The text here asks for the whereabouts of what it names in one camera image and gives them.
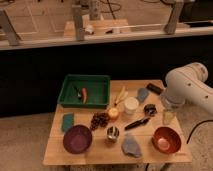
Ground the yellow banana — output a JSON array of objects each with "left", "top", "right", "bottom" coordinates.
[{"left": 114, "top": 86, "right": 128, "bottom": 105}]

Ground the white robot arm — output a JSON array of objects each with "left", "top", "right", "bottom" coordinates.
[{"left": 160, "top": 62, "right": 213, "bottom": 114}]

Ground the green plastic tray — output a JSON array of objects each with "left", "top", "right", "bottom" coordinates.
[{"left": 57, "top": 74, "right": 110, "bottom": 109}]

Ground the orange carrot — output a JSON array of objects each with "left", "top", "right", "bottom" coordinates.
[{"left": 82, "top": 88, "right": 87, "bottom": 104}]

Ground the orange fruit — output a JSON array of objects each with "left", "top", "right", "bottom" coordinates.
[{"left": 108, "top": 108, "right": 119, "bottom": 120}]

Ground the dark green vegetable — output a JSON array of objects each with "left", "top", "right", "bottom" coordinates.
[{"left": 74, "top": 86, "right": 82, "bottom": 100}]

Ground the white cup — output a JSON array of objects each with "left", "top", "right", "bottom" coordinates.
[{"left": 124, "top": 97, "right": 139, "bottom": 115}]

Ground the dark grape bunch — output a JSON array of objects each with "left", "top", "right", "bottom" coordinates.
[{"left": 90, "top": 113, "right": 110, "bottom": 131}]

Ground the blue-grey cloth piece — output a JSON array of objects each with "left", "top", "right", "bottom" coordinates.
[{"left": 137, "top": 88, "right": 149, "bottom": 102}]

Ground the metal cup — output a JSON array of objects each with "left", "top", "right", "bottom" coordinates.
[{"left": 107, "top": 126, "right": 119, "bottom": 143}]

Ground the small dark round tin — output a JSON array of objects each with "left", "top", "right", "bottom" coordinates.
[{"left": 144, "top": 104, "right": 157, "bottom": 116}]

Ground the black rectangular block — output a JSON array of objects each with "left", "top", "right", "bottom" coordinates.
[{"left": 146, "top": 83, "right": 163, "bottom": 95}]

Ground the green sponge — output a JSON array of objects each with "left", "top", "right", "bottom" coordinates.
[{"left": 61, "top": 113, "right": 74, "bottom": 132}]

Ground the purple bowl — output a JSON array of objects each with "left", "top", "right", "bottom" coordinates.
[{"left": 63, "top": 125, "right": 93, "bottom": 154}]

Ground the grey cloth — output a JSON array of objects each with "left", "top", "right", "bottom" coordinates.
[{"left": 121, "top": 133, "right": 142, "bottom": 158}]

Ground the red bowl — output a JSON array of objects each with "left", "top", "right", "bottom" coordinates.
[{"left": 152, "top": 127, "right": 182, "bottom": 154}]

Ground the black handled utensil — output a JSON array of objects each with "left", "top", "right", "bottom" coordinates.
[{"left": 124, "top": 118, "right": 150, "bottom": 131}]

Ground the black cable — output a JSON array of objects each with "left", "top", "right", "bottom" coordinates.
[{"left": 186, "top": 119, "right": 213, "bottom": 145}]

